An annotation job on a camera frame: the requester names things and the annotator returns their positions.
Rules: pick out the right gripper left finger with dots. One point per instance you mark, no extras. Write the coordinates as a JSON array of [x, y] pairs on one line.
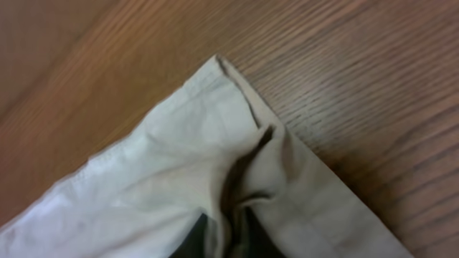
[[193, 244]]

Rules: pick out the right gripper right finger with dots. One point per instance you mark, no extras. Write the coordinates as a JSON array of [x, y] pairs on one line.
[[250, 240]]

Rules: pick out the beige khaki shorts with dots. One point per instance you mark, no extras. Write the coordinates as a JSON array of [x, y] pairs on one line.
[[213, 147]]

